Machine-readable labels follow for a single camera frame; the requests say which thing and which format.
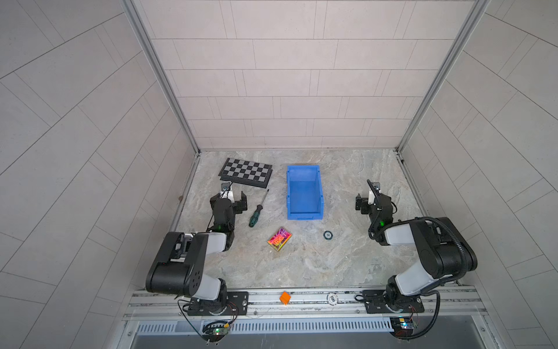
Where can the orange cube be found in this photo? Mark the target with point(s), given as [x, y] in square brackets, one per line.
[285, 298]

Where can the colourful holographic card box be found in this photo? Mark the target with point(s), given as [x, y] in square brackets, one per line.
[279, 239]

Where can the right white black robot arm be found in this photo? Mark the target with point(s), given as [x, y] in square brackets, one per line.
[443, 253]

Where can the right circuit board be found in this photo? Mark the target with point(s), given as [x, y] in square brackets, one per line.
[402, 326]

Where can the black white checkerboard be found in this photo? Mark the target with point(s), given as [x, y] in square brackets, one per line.
[248, 173]

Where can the blue plastic bin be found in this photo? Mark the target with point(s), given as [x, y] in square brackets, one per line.
[305, 199]

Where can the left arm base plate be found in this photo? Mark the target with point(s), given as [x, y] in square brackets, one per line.
[231, 304]

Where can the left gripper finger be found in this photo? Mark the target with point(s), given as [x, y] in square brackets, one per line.
[243, 201]
[215, 199]

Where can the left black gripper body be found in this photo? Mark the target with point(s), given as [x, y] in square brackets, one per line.
[231, 201]

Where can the green handled screwdriver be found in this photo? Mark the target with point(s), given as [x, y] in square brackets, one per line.
[256, 215]

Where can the aluminium mounting rail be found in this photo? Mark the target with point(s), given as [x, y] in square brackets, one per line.
[265, 303]

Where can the circuit board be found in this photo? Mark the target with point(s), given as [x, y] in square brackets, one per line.
[216, 331]
[402, 326]

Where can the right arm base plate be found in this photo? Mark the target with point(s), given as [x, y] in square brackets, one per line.
[379, 301]

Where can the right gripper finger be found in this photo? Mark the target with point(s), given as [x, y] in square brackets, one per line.
[374, 193]
[358, 203]

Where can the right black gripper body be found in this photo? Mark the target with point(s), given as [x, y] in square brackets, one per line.
[371, 203]

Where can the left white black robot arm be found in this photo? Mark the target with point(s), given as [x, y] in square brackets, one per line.
[179, 263]

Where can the left circuit board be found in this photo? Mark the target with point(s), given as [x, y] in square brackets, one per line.
[216, 331]

